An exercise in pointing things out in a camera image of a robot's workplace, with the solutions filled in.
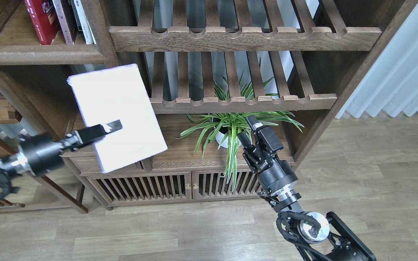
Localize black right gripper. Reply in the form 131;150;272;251
237;115;301;203

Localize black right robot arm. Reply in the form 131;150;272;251
238;116;376;261

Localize red book with photo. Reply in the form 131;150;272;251
25;0;60;45

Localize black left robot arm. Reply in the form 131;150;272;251
0;120;122;200

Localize white curtain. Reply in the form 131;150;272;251
335;3;418;119

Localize wooden side furniture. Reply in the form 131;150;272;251
0;93;88;214

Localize maroon book white characters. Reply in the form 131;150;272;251
53;0;77;45

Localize green spider plant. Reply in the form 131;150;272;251
173;58;305;192

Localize upright white books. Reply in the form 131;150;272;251
71;0;97;44

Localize white paperback book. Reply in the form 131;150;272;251
67;64;168;173

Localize white plant pot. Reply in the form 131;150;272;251
216;127;246;149

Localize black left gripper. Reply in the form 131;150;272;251
16;120;123;177

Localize dark wooden bookshelf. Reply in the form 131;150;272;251
0;0;418;210

